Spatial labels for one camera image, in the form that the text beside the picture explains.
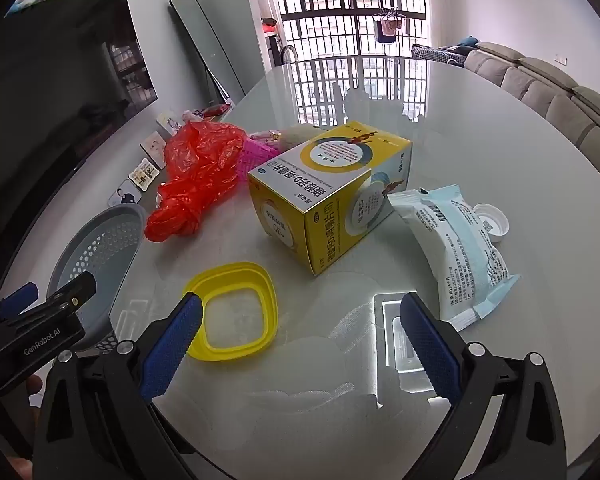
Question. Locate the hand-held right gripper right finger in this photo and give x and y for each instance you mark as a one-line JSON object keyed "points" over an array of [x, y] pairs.
{"points": [[430, 350]]}

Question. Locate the grey perforated plastic basket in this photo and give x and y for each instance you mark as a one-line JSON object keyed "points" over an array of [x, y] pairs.
{"points": [[100, 255]]}

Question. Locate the yellow and white carton box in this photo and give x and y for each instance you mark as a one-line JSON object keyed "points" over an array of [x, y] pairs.
{"points": [[325, 170]]}

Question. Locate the pink soft toy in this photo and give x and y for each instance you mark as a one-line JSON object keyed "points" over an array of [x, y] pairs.
{"points": [[191, 116]]}

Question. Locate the white bottle cap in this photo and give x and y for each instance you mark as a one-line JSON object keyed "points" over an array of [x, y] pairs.
{"points": [[491, 222]]}

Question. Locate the blue stuffed toy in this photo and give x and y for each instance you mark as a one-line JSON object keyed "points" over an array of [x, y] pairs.
{"points": [[469, 41]]}

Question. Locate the beige sofa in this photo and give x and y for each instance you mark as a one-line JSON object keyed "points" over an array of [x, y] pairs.
{"points": [[545, 90]]}

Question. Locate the leaning wall mirror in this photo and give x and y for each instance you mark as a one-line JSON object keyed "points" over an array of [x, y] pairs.
{"points": [[205, 45]]}

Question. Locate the black wall television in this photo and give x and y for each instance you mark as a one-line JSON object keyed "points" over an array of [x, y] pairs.
{"points": [[55, 110]]}

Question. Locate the small clothes drying hanger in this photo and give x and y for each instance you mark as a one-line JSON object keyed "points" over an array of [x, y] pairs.
{"points": [[387, 27]]}

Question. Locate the child photo frame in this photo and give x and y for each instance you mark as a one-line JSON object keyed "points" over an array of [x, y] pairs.
{"points": [[153, 150]]}

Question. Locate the white blue wipes packet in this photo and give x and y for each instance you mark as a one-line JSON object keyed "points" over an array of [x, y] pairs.
{"points": [[455, 245]]}

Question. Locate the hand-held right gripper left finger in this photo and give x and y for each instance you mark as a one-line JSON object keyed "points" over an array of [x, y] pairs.
{"points": [[172, 345]]}

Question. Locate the red packet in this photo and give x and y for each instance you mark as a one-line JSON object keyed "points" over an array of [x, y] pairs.
{"points": [[217, 110]]}

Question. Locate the scalloped photo plaque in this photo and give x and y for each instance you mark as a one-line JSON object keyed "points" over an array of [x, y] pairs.
{"points": [[144, 175]]}

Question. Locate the red plastic bag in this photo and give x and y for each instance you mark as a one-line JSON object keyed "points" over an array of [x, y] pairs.
{"points": [[200, 175]]}

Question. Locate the white standing fan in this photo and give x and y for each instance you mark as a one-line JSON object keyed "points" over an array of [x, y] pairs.
{"points": [[288, 55]]}

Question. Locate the beige fluffy puff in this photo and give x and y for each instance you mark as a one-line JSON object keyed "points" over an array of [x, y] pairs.
{"points": [[300, 136]]}

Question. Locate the portrait photo frame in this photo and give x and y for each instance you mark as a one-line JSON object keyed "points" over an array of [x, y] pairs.
{"points": [[123, 193]]}

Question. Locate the baby photo frame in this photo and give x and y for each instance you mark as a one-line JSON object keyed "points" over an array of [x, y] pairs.
{"points": [[169, 124]]}

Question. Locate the checkered blanket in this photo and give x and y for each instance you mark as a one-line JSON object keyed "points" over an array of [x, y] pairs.
{"points": [[437, 55]]}

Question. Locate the pink snack packet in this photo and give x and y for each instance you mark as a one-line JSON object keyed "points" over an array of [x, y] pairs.
{"points": [[263, 135]]}

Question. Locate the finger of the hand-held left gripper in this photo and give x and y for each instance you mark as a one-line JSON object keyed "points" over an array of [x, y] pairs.
{"points": [[70, 294], [17, 298]]}

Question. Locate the balcony window grille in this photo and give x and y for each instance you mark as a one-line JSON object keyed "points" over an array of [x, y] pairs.
{"points": [[330, 14]]}

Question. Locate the small pink plastic basket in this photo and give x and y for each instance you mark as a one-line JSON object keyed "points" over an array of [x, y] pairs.
{"points": [[255, 158]]}

